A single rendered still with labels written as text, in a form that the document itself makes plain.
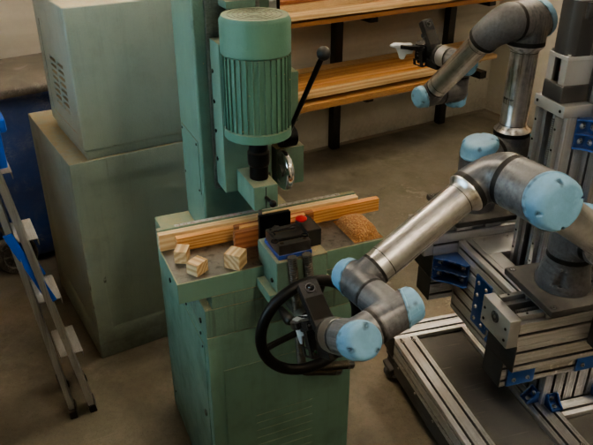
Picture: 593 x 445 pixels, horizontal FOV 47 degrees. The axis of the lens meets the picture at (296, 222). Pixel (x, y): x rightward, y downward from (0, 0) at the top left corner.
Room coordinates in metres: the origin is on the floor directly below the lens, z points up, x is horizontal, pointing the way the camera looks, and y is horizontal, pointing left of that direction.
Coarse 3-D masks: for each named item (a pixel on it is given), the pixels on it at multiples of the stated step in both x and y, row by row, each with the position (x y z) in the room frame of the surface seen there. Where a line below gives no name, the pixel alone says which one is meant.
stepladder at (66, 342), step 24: (0, 120) 1.89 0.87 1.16; (0, 144) 1.87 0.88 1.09; (0, 168) 1.87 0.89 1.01; (0, 192) 1.85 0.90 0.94; (0, 216) 1.85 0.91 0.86; (24, 240) 1.86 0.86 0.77; (24, 264) 1.86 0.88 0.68; (48, 288) 1.89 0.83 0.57; (48, 336) 1.87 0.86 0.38; (72, 336) 2.02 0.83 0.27; (72, 360) 1.89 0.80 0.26; (72, 408) 1.88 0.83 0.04; (96, 408) 1.91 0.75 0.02
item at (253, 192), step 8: (248, 168) 1.74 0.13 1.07; (240, 176) 1.71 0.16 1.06; (248, 176) 1.69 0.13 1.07; (240, 184) 1.71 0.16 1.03; (248, 184) 1.65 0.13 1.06; (256, 184) 1.64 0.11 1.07; (264, 184) 1.64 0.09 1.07; (272, 184) 1.64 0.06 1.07; (240, 192) 1.72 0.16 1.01; (248, 192) 1.65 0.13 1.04; (256, 192) 1.62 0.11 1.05; (264, 192) 1.63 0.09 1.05; (272, 192) 1.64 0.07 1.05; (248, 200) 1.66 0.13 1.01; (256, 200) 1.62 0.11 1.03; (264, 200) 1.63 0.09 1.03; (256, 208) 1.62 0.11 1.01; (264, 208) 1.63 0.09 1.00
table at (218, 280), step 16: (320, 224) 1.72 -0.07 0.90; (336, 240) 1.63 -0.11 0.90; (368, 240) 1.63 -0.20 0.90; (160, 256) 1.58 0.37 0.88; (192, 256) 1.55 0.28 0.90; (208, 256) 1.55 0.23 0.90; (256, 256) 1.55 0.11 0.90; (336, 256) 1.59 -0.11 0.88; (352, 256) 1.61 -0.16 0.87; (176, 272) 1.47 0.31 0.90; (208, 272) 1.47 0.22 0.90; (224, 272) 1.47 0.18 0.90; (240, 272) 1.48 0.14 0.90; (256, 272) 1.49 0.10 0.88; (176, 288) 1.41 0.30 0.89; (192, 288) 1.43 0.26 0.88; (208, 288) 1.44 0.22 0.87; (224, 288) 1.46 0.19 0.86; (240, 288) 1.47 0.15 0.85; (272, 288) 1.44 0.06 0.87
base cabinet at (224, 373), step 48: (192, 336) 1.58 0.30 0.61; (240, 336) 1.47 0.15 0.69; (192, 384) 1.63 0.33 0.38; (240, 384) 1.47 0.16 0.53; (288, 384) 1.53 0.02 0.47; (336, 384) 1.59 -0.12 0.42; (192, 432) 1.70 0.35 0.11; (240, 432) 1.46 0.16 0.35; (288, 432) 1.52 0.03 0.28; (336, 432) 1.59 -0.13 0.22
